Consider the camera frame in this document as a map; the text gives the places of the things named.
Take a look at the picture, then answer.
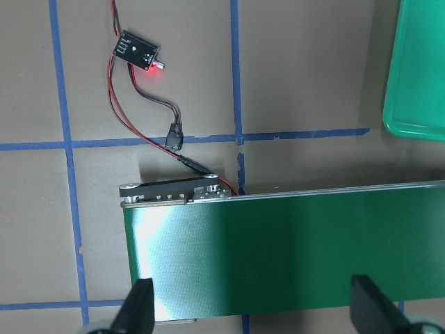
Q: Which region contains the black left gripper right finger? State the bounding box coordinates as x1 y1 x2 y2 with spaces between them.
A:
350 275 417 333

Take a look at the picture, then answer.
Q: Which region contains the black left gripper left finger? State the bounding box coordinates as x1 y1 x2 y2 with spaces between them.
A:
110 278 155 333

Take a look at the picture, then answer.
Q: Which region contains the green conveyor belt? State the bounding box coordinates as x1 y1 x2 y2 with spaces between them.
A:
123 181 444 321

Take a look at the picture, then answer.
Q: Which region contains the green plastic tray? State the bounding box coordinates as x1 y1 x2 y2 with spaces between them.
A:
382 1 444 142

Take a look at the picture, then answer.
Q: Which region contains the black sensor circuit board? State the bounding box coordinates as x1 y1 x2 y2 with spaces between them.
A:
112 30 165 72

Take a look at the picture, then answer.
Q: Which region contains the red black wire pair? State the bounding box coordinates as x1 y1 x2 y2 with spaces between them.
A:
106 0 241 196

